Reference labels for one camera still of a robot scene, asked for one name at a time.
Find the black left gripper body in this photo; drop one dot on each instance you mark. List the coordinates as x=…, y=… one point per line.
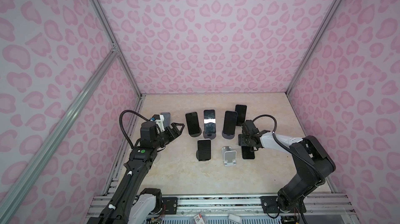
x=166, y=136

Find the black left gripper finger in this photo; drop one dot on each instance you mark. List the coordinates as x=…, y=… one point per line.
x=176, y=125
x=178, y=132

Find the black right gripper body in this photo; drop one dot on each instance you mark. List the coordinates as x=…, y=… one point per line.
x=244, y=140

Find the green-edged black phone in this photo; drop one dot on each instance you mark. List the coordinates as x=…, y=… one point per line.
x=247, y=152

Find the blue-edged black phone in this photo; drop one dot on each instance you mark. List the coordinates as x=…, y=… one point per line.
x=230, y=122

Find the white folding phone stand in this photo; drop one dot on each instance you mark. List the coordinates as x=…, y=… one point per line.
x=228, y=156

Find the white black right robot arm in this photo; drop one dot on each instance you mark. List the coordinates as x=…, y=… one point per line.
x=312, y=162

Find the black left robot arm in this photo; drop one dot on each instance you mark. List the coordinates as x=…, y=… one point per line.
x=131, y=174

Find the black left rear stand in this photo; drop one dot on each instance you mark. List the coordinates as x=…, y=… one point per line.
x=194, y=135

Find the phone on left rear stand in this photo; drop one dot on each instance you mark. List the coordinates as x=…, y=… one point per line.
x=192, y=121

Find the grey right round stand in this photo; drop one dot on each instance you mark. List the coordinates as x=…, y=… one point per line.
x=227, y=136

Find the grey round stand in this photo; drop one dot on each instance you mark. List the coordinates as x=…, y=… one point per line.
x=227, y=136
x=209, y=136

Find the black front phone stand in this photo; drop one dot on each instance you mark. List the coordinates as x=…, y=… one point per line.
x=197, y=155

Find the grey middle round stand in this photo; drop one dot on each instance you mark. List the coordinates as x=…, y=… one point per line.
x=209, y=136

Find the purple-edged phone with glare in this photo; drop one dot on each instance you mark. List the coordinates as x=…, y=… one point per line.
x=210, y=121

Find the grey foam pad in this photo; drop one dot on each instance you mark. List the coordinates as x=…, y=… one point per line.
x=166, y=119

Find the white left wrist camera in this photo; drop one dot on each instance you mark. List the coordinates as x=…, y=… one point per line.
x=159, y=120

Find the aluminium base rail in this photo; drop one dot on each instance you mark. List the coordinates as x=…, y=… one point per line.
x=317, y=208

